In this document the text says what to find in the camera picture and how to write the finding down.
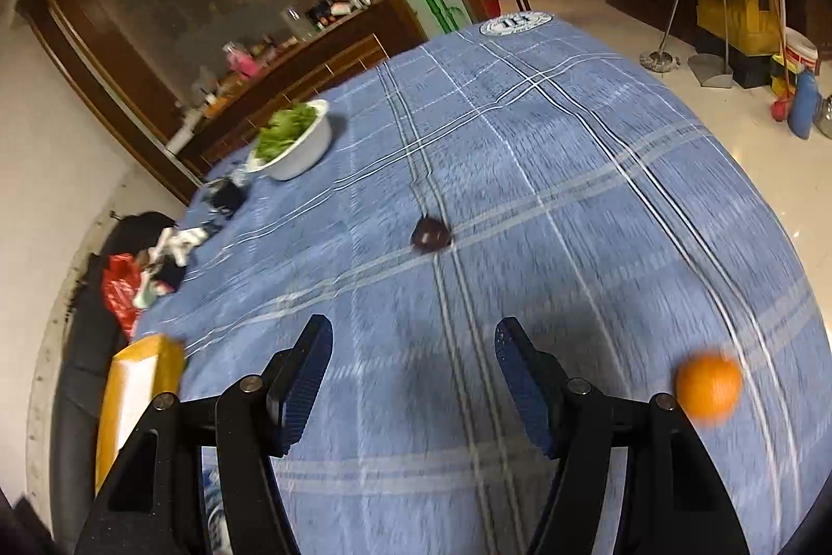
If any glass pitcher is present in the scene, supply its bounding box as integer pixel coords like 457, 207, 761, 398
281, 7, 314, 44

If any pink bottle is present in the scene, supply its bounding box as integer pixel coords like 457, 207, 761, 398
224, 44, 262, 80

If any orange mandarin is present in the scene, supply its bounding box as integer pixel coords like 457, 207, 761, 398
674, 352, 744, 421

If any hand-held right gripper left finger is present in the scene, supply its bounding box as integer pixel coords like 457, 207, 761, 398
74, 314, 335, 555

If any dark purple passion fruit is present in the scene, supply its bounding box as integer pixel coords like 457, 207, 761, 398
411, 215, 452, 253

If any blue plaid tablecloth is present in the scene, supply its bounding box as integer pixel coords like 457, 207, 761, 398
133, 12, 832, 555

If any white bucket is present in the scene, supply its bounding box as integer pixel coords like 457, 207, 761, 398
783, 27, 821, 75

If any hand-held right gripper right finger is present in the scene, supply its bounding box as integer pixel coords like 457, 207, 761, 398
494, 316, 758, 555

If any black sofa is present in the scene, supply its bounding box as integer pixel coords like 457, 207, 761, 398
48, 210, 178, 555

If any blue bottle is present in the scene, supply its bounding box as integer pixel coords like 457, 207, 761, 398
788, 69, 821, 141

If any green lettuce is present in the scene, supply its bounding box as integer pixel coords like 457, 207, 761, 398
252, 103, 319, 162

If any metal lamp stand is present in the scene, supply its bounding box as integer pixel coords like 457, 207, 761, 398
687, 0, 737, 89

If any yellow cardboard box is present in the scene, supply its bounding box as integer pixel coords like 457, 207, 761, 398
95, 334, 187, 494

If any red plastic bag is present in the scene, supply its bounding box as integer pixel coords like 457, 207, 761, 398
100, 252, 147, 336

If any white bowl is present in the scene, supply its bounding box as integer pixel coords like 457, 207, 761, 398
245, 98, 334, 182

